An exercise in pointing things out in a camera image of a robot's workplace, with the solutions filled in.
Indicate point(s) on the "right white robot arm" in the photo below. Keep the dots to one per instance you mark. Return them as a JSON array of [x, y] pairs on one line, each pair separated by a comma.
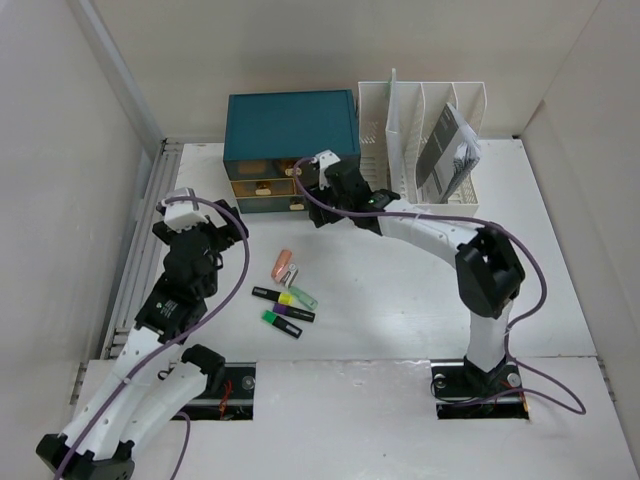
[[488, 271]]

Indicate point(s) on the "white perforated file organizer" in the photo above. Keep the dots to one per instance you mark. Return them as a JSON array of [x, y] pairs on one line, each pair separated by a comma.
[[421, 104]]

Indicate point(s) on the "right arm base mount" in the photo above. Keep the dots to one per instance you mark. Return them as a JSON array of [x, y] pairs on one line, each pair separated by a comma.
[[464, 392]]

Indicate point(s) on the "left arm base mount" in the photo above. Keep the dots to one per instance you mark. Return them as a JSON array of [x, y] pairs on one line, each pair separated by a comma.
[[229, 400]]

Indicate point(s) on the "clear mesh document pouch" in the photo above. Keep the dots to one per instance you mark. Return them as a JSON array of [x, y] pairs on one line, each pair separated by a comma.
[[393, 136]]

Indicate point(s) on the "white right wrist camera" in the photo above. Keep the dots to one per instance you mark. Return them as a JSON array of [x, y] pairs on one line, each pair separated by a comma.
[[323, 160]]

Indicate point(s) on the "yellow cap black highlighter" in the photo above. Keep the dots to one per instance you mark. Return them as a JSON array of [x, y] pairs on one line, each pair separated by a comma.
[[273, 295]]

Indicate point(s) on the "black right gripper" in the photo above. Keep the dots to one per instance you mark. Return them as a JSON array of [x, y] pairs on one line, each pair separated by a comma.
[[316, 217]]

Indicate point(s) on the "teal desktop drawer cabinet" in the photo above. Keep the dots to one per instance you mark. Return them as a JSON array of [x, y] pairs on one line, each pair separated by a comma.
[[267, 133]]

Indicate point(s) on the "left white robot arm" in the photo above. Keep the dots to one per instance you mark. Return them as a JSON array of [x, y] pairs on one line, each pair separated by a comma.
[[154, 375]]

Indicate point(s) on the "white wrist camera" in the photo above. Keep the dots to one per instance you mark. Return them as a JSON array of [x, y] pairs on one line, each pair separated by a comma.
[[323, 160], [179, 210]]

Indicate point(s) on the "purple cap black highlighter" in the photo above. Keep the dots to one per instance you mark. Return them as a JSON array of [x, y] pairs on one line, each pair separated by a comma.
[[293, 312]]

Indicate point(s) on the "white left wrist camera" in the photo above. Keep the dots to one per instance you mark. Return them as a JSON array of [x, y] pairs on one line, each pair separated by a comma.
[[179, 210]]

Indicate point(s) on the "green cap black highlighter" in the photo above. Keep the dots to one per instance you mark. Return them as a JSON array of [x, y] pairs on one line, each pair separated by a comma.
[[281, 324]]

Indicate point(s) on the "grey Canon setup guide booklet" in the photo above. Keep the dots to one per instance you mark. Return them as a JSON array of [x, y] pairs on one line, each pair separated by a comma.
[[450, 154]]

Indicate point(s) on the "aluminium frame rail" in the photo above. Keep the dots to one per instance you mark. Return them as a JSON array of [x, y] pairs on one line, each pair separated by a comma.
[[157, 172]]

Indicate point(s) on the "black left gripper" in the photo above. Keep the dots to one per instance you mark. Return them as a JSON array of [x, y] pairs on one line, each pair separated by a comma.
[[225, 235]]

